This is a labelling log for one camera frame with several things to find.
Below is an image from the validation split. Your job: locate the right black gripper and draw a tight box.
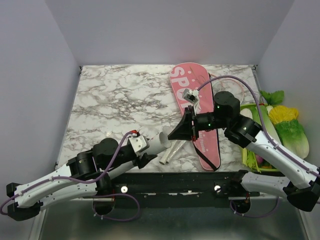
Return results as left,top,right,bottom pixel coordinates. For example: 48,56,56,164
168,105,229,142

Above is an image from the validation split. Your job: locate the pink badminton racket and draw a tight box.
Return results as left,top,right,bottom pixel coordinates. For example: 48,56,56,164
159,140,185,165

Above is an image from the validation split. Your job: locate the white shuttlecock tube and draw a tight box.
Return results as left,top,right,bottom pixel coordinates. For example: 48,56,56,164
107,131,172,179

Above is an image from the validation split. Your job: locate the pink racket bag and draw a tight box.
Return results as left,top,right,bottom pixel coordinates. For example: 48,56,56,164
169,62,222,172

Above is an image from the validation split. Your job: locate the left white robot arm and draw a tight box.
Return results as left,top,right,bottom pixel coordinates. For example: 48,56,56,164
5,135,167,221

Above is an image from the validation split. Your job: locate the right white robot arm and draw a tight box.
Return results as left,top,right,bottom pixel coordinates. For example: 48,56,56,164
168,89,320,212

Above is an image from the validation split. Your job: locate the white green leek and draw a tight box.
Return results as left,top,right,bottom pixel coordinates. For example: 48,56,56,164
240,108,253,119

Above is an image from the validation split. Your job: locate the green vegetable basket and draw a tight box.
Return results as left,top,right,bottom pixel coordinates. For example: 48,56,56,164
241,103,277,172

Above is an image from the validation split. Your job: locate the white green bok choy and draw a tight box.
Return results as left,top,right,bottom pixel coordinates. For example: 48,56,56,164
250,105,281,143

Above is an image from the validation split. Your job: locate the green leafy vegetable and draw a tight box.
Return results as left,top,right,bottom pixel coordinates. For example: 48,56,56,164
259,90,285,106

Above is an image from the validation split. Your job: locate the yellow green napa cabbage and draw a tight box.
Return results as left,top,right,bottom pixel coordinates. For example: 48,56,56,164
267,105,310,159

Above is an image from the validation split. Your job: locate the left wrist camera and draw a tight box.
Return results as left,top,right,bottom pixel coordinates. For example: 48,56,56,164
128,135,150,154

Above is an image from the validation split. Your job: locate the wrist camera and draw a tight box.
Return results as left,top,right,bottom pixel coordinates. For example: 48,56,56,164
182,88,200,105
128,135,150,154

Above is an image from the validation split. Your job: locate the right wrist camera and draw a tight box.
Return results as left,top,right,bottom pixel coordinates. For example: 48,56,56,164
182,88,200,105

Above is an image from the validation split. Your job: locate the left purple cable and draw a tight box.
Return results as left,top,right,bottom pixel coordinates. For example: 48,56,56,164
0,129,141,222

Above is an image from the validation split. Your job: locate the purple cable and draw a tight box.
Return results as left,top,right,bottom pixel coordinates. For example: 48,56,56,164
197,75,320,217
0,129,141,222

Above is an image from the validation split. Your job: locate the black mounting base plate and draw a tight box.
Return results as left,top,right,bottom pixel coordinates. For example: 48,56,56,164
51,171,278,210

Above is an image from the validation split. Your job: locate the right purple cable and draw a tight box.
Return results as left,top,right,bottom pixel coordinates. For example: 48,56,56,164
197,75,320,217

